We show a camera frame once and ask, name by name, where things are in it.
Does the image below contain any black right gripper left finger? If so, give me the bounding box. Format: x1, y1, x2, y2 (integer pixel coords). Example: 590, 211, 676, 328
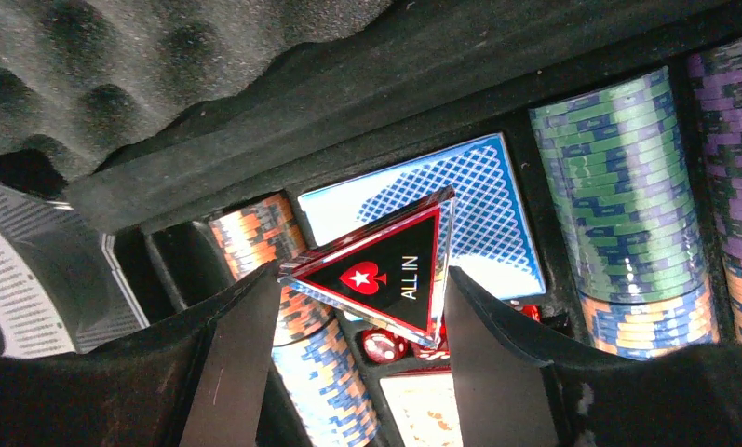
0, 262, 281, 446

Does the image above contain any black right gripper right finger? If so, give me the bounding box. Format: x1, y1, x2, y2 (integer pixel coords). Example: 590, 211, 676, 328
445, 267, 742, 446

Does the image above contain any orange poker chip stack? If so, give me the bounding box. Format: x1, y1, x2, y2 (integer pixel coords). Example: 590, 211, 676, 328
209, 194, 332, 346

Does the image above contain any red triangle token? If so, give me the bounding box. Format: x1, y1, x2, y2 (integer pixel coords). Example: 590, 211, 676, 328
278, 186, 455, 347

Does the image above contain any black poker set case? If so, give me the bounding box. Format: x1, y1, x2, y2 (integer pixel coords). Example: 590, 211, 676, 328
0, 0, 742, 447

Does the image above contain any grey poker chip stack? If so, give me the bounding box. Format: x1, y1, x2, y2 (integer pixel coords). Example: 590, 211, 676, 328
272, 318, 379, 446

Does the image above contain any red die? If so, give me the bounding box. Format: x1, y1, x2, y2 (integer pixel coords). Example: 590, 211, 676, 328
411, 323, 451, 361
360, 329, 409, 364
517, 305, 541, 322

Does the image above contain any red playing card deck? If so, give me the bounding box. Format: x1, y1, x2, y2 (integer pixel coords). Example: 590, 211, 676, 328
380, 371, 464, 447

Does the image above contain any blue playing card deck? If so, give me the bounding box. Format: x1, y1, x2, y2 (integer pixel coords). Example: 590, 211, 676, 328
297, 133, 546, 302

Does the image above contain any black filament spool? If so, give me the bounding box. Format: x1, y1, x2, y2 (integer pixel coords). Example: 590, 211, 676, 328
0, 184, 150, 359

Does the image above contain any green orange chip stack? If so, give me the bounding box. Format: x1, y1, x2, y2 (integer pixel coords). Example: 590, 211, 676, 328
528, 67, 720, 360

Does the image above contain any purple orange chip stack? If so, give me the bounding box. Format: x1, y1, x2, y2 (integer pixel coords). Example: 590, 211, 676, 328
687, 38, 742, 342

